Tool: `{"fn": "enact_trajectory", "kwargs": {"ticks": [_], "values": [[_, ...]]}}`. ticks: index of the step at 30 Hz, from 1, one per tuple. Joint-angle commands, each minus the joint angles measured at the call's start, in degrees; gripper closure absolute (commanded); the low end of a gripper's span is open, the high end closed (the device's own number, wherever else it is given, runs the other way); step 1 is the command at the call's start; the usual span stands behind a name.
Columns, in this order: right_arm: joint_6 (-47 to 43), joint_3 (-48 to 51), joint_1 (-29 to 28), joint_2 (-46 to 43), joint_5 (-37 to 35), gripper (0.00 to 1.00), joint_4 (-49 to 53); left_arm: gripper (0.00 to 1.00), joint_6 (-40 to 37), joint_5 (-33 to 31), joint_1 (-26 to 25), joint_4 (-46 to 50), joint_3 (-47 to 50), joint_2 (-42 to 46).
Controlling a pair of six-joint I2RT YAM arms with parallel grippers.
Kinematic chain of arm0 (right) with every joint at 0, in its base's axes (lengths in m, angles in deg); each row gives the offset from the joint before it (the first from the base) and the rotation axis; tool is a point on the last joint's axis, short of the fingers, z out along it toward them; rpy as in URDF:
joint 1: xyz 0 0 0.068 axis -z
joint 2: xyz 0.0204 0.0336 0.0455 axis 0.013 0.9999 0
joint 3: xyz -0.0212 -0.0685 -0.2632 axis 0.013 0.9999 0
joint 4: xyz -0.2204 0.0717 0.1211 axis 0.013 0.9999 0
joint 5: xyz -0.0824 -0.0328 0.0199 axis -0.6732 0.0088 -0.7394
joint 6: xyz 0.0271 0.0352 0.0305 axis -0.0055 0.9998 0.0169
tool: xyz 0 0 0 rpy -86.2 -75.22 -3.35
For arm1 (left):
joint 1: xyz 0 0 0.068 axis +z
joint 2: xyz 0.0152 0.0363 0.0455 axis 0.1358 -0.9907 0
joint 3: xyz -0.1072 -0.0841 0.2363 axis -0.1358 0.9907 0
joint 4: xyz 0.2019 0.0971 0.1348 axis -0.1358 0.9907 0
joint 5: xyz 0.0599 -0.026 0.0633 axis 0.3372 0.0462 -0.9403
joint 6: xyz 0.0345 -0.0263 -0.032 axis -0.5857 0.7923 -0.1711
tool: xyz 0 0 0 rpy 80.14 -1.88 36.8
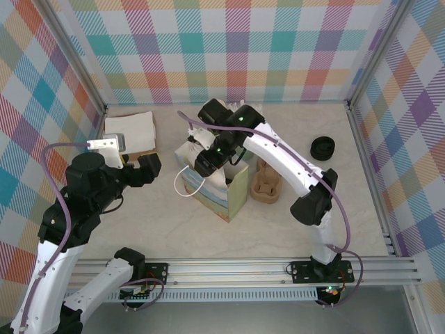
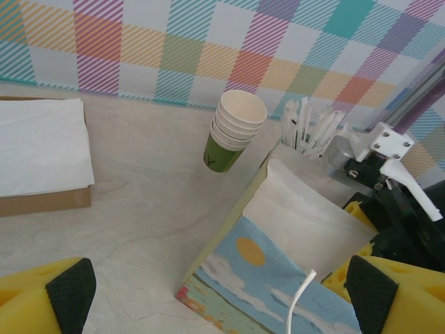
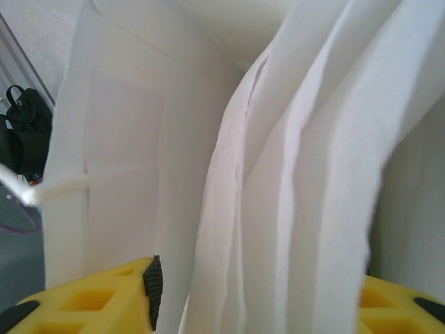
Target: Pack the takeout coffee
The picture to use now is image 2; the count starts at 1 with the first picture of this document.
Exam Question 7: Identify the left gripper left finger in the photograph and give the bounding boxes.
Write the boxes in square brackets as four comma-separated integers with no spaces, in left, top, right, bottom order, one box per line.
[0,256,97,334]

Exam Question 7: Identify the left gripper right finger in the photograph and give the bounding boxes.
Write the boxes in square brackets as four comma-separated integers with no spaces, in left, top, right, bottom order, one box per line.
[346,255,445,334]

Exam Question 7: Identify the printed paper carry bag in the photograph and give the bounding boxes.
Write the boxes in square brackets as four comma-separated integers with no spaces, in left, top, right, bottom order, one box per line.
[175,142,382,334]

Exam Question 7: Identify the brown cardboard box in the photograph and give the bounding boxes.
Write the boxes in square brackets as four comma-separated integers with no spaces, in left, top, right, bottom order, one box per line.
[0,95,93,217]

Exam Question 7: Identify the green paper cup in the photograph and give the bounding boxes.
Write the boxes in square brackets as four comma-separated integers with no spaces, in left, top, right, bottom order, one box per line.
[215,110,264,132]
[212,118,261,139]
[202,134,246,174]
[218,89,268,126]
[211,125,257,145]
[209,132,252,151]

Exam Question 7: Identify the aluminium frame post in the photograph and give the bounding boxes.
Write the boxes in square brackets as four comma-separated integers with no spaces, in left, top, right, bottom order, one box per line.
[391,47,445,135]

